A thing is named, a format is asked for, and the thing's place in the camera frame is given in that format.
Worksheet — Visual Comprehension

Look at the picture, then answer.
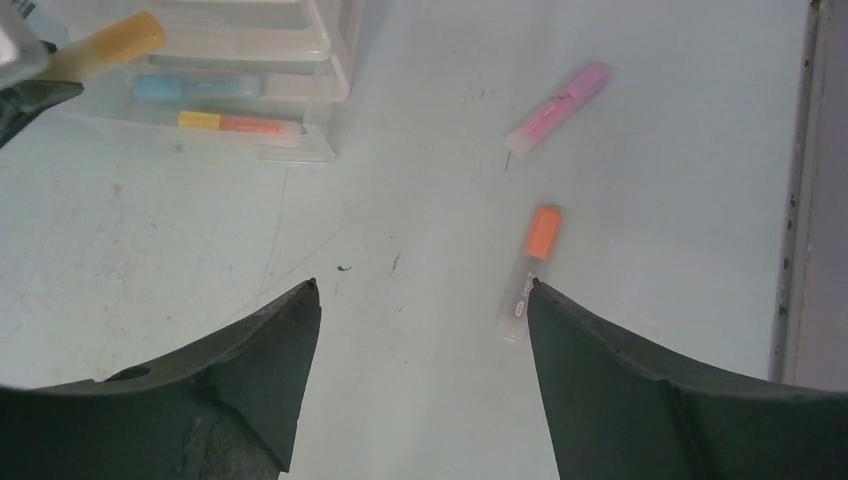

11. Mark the light blue highlighter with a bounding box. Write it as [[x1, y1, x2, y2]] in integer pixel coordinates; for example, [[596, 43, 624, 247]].
[[134, 74, 264, 100]]

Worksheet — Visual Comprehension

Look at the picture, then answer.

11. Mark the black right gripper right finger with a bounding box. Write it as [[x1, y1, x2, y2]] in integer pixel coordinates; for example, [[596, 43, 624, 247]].
[[527, 282, 847, 479]]

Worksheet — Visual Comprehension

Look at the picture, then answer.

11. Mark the orange grey highlighter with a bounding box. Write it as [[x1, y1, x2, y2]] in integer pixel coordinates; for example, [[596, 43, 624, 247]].
[[496, 205, 563, 342]]

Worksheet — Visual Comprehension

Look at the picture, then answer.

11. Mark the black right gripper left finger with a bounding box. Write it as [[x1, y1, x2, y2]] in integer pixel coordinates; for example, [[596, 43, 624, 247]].
[[1, 280, 321, 479]]

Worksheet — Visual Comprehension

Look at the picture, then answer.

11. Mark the white plastic drawer organizer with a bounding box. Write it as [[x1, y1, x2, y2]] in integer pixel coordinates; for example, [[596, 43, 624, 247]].
[[40, 1, 365, 165]]

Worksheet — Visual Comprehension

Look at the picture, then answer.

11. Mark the yellow pink highlighter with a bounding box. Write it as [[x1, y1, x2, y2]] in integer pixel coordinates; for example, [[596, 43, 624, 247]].
[[177, 110, 304, 135]]

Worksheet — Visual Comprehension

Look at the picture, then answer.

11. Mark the pale yellow highlighter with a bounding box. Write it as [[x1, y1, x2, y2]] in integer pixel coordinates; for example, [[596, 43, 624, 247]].
[[34, 12, 166, 83]]

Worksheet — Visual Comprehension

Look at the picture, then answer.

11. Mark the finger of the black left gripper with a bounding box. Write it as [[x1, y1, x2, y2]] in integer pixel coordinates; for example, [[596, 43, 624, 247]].
[[1, 79, 84, 147]]

